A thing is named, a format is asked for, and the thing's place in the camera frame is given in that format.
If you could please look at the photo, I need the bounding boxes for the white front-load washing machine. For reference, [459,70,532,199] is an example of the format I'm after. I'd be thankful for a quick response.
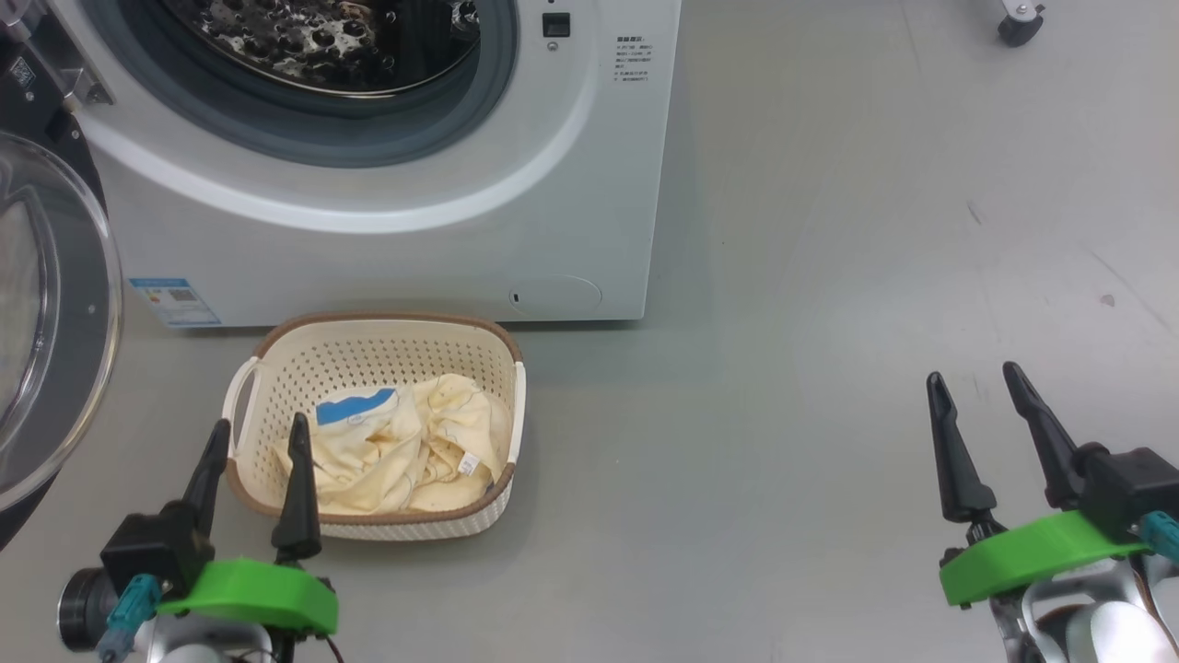
[41,0,683,329]

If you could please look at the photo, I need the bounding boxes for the cream garment with blue collar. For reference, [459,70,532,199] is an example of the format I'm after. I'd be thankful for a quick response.
[274,387,434,515]

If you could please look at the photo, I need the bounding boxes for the grey rubber door gasket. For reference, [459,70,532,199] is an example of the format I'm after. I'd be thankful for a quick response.
[83,0,519,169]

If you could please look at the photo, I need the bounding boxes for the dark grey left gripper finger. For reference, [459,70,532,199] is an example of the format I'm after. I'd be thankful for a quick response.
[273,413,322,564]
[181,419,232,537]

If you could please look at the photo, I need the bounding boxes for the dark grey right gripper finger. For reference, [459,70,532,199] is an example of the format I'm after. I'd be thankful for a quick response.
[927,372,998,526]
[1002,362,1086,510]

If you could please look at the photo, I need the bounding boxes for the washing machine glass door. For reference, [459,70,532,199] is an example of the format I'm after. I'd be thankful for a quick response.
[0,28,125,553]

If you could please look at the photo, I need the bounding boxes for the metal door hinge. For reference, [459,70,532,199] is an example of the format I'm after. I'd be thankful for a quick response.
[57,57,116,113]

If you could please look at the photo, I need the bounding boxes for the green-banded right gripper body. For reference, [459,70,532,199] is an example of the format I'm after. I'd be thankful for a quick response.
[939,509,1152,609]

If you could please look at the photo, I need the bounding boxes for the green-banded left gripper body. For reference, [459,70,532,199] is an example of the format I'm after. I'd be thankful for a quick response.
[157,556,339,638]

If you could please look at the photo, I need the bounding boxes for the small printed warning sticker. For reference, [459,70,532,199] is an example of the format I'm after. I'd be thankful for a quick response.
[615,37,657,86]

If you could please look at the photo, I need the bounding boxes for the teal camera connector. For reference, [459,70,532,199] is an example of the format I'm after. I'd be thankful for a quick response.
[1138,513,1179,564]
[97,574,164,663]

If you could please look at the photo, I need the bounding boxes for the perforated steel washing machine drum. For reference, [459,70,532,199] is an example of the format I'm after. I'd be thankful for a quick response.
[161,0,481,98]

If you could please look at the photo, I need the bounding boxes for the metal stand leg with caster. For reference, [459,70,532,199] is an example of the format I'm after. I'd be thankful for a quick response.
[998,0,1046,48]

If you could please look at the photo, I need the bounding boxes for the teal right camera connector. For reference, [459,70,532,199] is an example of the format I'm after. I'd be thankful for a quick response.
[1138,513,1179,564]

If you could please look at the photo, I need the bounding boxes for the teal left camera connector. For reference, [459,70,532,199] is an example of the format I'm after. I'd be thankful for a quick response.
[97,574,164,663]

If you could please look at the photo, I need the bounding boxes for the cream garment with white tag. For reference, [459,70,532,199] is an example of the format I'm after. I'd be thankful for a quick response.
[405,373,513,513]

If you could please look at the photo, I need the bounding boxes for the cream perforated laundry basket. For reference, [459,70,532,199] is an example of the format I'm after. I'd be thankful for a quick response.
[222,312,528,541]

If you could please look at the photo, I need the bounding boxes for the blue energy label sticker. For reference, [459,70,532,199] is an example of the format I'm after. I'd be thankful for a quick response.
[129,278,223,329]

